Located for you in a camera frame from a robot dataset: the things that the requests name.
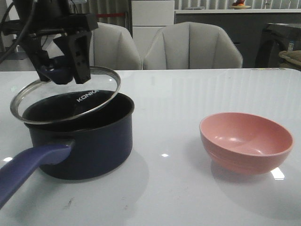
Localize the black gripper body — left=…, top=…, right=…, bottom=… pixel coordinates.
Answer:
left=0, top=0, right=98, bottom=39

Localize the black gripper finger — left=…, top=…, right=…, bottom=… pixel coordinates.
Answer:
left=19, top=36, right=51, bottom=81
left=54, top=31, right=92, bottom=84

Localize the glass lid with blue knob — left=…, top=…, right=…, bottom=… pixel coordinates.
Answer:
left=10, top=66, right=121, bottom=125

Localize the pink plastic bowl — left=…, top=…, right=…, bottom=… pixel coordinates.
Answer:
left=199, top=112, right=294, bottom=175

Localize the left grey upholstered chair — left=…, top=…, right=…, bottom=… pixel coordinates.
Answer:
left=90, top=22, right=142, bottom=70

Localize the grey upholstered chair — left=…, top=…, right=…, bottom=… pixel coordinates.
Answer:
left=143, top=22, right=243, bottom=70
left=90, top=22, right=142, bottom=70

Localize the red barrier belt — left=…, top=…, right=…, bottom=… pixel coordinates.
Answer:
left=96, top=13, right=126, bottom=18

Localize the white refrigerator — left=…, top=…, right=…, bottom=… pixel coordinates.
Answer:
left=131, top=0, right=174, bottom=59

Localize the right grey upholstered chair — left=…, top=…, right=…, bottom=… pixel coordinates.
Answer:
left=143, top=22, right=243, bottom=70

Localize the fruit plate on counter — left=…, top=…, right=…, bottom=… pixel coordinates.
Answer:
left=230, top=0, right=251, bottom=9

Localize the grey kitchen counter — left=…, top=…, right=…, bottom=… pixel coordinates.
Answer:
left=175, top=9, right=301, bottom=68

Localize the dark appliance at right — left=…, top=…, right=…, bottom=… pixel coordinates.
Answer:
left=255, top=23, right=301, bottom=68

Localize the beige cushion at right edge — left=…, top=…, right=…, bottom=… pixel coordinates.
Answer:
left=278, top=50, right=301, bottom=71

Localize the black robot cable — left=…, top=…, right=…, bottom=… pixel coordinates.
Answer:
left=0, top=0, right=38, bottom=64

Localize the dark blue saucepan purple handle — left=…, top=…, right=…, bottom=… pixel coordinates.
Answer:
left=0, top=93, right=135, bottom=205

